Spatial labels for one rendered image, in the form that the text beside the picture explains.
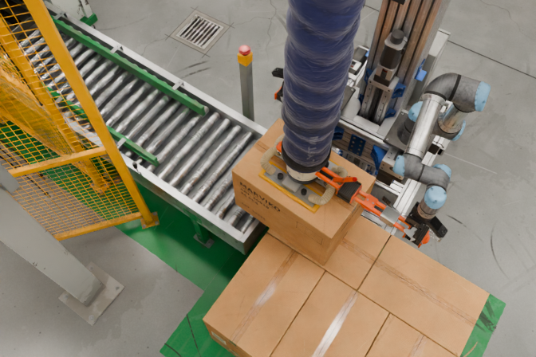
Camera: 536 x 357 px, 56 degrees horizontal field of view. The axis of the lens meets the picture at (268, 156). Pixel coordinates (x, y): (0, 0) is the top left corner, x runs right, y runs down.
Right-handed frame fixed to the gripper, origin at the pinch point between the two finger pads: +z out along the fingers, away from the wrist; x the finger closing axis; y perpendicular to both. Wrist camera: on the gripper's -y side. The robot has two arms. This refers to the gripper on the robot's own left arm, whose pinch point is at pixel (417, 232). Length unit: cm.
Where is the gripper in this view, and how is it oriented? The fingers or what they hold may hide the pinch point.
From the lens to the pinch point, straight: 231.9
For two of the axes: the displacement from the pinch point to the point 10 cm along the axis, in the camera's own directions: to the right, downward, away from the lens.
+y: -8.0, -5.2, 3.0
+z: 0.0, 5.1, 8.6
